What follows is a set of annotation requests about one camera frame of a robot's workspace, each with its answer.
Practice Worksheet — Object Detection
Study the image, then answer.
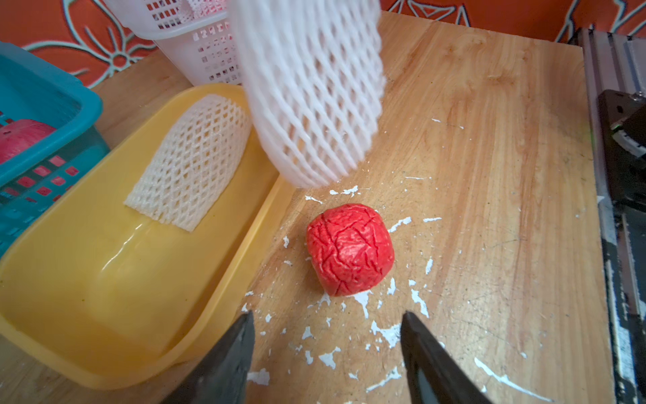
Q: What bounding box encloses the teal plastic basket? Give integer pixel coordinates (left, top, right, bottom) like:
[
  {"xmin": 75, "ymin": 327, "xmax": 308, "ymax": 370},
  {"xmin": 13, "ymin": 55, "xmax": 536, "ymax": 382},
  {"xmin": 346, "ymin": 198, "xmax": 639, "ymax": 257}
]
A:
[{"xmin": 1, "ymin": 43, "xmax": 109, "ymax": 252}]

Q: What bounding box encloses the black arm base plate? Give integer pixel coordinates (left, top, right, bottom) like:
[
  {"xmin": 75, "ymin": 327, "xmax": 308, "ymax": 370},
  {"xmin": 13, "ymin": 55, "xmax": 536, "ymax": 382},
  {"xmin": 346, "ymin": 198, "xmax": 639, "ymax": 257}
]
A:
[{"xmin": 597, "ymin": 90, "xmax": 645, "ymax": 403}]

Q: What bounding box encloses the pink plastic basket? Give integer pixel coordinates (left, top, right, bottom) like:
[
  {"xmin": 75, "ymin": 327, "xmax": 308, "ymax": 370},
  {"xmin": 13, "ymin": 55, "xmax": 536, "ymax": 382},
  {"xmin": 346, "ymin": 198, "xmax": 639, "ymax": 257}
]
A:
[{"xmin": 105, "ymin": 0, "xmax": 242, "ymax": 86}]

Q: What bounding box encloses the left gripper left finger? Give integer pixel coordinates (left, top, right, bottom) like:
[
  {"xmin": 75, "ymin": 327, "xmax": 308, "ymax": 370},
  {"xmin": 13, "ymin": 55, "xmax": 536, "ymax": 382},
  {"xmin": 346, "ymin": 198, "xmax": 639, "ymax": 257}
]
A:
[{"xmin": 163, "ymin": 312, "xmax": 255, "ymax": 403}]

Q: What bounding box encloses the white foam net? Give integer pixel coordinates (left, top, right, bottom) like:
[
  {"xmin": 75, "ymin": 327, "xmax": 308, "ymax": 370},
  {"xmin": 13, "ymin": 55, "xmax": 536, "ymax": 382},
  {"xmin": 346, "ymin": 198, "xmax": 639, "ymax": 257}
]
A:
[
  {"xmin": 227, "ymin": 1, "xmax": 385, "ymax": 189},
  {"xmin": 124, "ymin": 94, "xmax": 252, "ymax": 232}
]

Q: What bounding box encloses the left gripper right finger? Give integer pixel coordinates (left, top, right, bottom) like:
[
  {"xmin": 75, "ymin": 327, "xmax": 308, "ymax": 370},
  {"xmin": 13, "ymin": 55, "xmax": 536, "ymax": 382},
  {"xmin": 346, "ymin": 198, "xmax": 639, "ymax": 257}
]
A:
[{"xmin": 400, "ymin": 311, "xmax": 490, "ymax": 404}]

